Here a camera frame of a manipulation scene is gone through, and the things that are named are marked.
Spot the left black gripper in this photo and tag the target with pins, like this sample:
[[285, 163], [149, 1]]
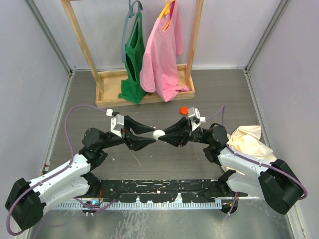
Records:
[[134, 142]]

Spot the pink shirt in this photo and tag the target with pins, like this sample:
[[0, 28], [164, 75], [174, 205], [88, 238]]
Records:
[[159, 71]]

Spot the white slotted cable duct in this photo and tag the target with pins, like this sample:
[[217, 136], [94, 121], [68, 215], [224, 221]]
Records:
[[176, 205]]

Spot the green tank top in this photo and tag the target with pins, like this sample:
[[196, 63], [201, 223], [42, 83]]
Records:
[[131, 89]]

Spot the yellow hanger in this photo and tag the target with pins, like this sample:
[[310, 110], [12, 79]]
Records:
[[166, 13]]

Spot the grey blue hanger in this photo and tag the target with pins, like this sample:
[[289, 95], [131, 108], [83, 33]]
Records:
[[125, 32]]

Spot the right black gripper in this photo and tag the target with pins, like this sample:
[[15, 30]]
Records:
[[176, 135]]

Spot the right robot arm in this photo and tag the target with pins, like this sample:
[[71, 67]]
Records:
[[274, 182]]

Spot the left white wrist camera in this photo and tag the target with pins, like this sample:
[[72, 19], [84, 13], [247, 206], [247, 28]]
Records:
[[117, 124]]

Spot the cream cloth bag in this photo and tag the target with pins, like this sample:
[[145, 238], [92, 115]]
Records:
[[246, 139]]

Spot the white earbud case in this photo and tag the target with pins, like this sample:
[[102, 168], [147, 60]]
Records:
[[158, 133]]

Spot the wooden clothes rack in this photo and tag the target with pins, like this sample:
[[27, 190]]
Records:
[[109, 82]]

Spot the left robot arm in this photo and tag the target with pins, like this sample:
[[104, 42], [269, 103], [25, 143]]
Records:
[[28, 201]]

